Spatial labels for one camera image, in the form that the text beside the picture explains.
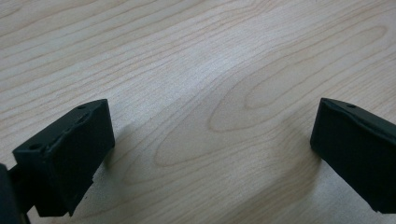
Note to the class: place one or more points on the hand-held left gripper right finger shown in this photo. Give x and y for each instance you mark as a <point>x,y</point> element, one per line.
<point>358,149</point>

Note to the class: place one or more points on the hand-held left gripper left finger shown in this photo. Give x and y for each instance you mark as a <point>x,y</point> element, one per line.
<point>67,155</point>

